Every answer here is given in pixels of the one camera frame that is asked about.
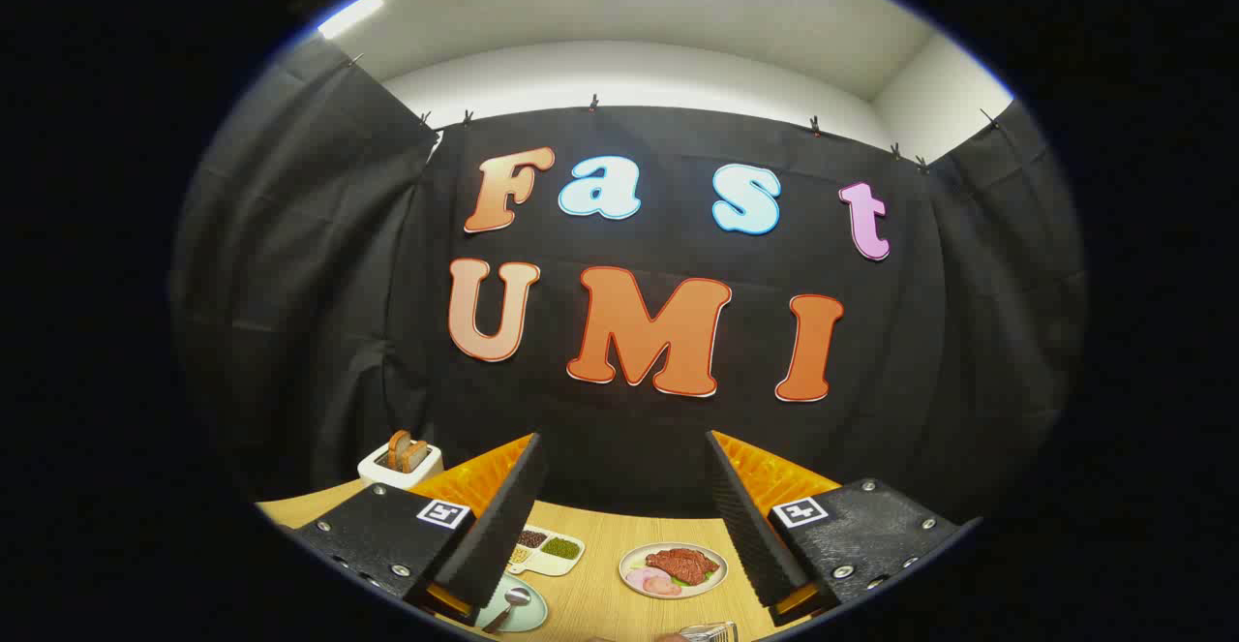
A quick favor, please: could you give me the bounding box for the metal spoon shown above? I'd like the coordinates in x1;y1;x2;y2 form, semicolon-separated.
481;586;532;634

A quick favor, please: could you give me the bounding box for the light blue round plate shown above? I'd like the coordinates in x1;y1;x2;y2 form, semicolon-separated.
474;572;549;633

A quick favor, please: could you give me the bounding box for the white divided tray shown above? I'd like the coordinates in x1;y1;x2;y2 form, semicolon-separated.
505;524;586;577

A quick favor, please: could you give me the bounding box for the beige round plate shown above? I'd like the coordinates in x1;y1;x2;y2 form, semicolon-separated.
619;541;729;600

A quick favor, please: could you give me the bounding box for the brown steak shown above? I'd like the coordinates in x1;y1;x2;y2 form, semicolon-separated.
646;547;720;586

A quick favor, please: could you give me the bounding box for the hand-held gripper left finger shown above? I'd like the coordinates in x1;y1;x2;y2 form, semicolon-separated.
288;432;549;627

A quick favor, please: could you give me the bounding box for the ceiling light panel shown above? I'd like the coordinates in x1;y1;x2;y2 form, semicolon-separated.
317;0;385;41

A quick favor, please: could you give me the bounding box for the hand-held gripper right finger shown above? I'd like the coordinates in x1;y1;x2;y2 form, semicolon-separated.
705;429;982;629

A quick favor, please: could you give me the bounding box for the white toaster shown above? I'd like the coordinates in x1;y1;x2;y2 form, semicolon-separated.
357;441;444;490

